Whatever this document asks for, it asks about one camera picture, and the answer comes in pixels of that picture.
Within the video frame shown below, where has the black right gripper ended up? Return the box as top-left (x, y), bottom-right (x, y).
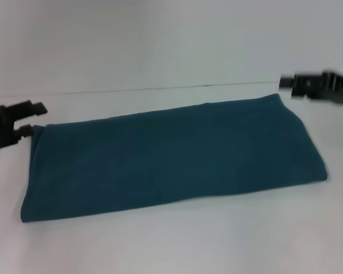
top-left (279, 68), bottom-right (343, 107)

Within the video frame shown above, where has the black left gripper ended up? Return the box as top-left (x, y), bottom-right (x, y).
top-left (0, 100), bottom-right (49, 155)

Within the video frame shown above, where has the teal blue printed t-shirt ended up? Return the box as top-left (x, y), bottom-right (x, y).
top-left (19, 92), bottom-right (329, 225)

